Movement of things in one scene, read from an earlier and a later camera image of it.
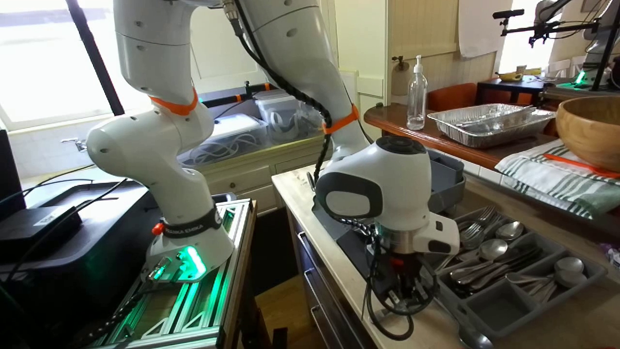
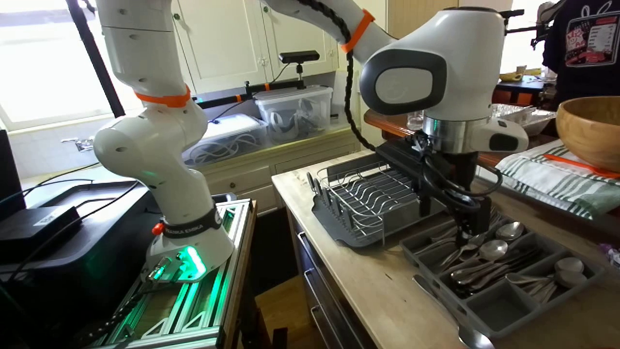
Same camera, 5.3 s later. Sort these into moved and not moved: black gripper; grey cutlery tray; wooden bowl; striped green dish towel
Moved: black gripper
Not moved: grey cutlery tray; striped green dish towel; wooden bowl
